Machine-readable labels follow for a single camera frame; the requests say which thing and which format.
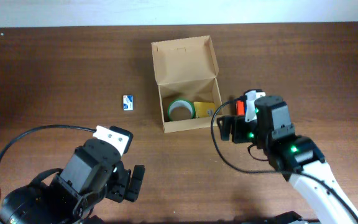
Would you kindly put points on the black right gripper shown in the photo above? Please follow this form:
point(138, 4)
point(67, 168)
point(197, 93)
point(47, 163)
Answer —
point(237, 129)

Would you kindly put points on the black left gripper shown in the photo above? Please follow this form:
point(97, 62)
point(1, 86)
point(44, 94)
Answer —
point(124, 185)

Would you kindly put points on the orange highlighter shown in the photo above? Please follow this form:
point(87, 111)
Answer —
point(240, 108)

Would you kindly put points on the yellow sticky note pad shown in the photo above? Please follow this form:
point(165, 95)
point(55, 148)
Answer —
point(204, 109)

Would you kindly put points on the brown cardboard box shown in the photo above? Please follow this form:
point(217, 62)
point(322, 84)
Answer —
point(186, 69)

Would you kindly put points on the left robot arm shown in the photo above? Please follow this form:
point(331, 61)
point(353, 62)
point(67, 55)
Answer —
point(33, 203)

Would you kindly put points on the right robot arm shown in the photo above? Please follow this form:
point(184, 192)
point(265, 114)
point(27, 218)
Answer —
point(306, 169)

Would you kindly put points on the green tape roll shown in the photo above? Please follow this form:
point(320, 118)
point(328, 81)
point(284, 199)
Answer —
point(180, 109)

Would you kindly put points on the small blue white card box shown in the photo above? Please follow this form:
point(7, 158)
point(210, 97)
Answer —
point(128, 103)

